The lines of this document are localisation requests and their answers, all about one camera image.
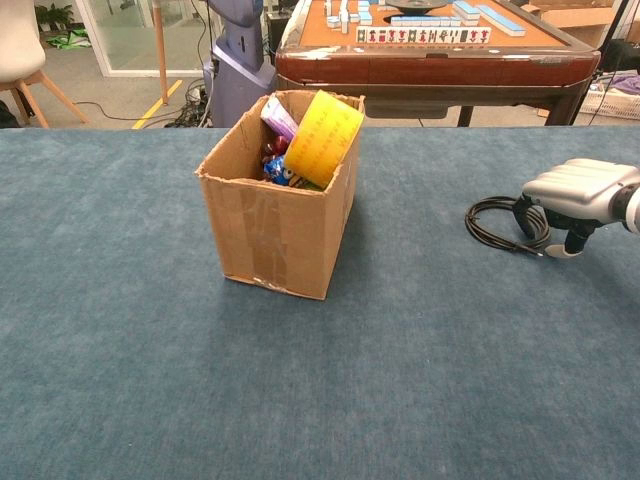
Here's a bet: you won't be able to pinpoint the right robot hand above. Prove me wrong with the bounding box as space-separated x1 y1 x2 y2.
513 158 640 260

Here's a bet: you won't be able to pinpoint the black cable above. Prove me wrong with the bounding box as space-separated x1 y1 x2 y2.
464 195 551 257

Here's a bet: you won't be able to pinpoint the yellow tape roll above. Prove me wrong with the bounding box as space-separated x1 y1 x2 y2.
283 89 365 191

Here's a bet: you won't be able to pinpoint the brown cardboard box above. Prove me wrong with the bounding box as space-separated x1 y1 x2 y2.
194 89 366 301

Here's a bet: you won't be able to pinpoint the white plastic basket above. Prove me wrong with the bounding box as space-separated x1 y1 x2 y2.
577 74 640 121

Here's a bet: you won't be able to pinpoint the black tripod stand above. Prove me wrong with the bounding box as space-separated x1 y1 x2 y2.
587 0 631 126

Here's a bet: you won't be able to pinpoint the long blue-backed mahjong tile row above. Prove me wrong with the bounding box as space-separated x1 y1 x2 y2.
452 0 526 37

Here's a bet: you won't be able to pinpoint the brown mahjong table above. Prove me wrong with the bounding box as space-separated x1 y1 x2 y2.
274 0 601 127

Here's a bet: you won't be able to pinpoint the face-up mahjong tile row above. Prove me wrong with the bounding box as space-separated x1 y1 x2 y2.
355 25 492 45

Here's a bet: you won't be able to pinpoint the short blue-backed mahjong tile row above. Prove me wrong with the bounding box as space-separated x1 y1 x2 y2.
390 15 462 27

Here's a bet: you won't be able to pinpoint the stacked blue-backed mahjong tiles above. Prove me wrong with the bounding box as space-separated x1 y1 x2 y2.
324 0 374 35

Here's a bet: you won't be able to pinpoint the blue snack bag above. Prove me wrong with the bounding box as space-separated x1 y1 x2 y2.
263 154 297 187

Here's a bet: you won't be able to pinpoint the dark red grape bunch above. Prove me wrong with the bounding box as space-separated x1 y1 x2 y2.
263 134 291 161

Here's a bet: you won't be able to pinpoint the purple snack packet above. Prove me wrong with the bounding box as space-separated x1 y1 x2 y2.
259 94 301 144

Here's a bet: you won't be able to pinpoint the wooden pole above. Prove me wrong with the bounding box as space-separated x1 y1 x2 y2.
152 0 170 106

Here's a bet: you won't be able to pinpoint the blue felt table mat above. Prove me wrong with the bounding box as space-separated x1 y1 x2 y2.
0 125 640 480

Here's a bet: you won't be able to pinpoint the white-framed glass partition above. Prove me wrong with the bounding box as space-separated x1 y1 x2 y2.
74 0 221 79

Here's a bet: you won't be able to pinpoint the green potted plant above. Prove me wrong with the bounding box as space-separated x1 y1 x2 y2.
34 3 76 31

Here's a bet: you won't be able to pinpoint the wooden-legged chair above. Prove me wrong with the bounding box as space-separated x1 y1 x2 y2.
0 0 91 129

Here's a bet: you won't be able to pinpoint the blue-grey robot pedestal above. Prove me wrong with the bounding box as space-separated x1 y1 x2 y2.
202 0 279 129

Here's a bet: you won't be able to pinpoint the tangle of black floor cables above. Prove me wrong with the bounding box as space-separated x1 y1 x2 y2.
164 82 214 129

